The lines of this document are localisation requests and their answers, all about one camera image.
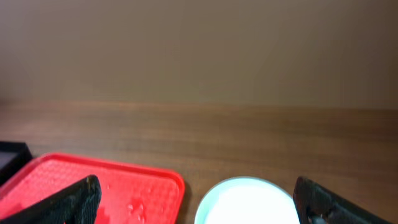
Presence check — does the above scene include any pale blue plate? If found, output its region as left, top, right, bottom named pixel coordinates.
left=194, top=176, right=300, bottom=224

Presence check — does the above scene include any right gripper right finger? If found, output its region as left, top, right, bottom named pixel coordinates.
left=293, top=177, right=391, bottom=224

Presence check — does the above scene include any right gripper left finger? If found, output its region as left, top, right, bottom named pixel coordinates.
left=1, top=175, right=102, bottom=224

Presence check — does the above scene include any black water tray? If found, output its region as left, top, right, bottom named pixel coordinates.
left=0, top=141, right=33, bottom=185

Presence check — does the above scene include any red plastic tray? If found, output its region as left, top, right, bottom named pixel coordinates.
left=1, top=153, right=185, bottom=224

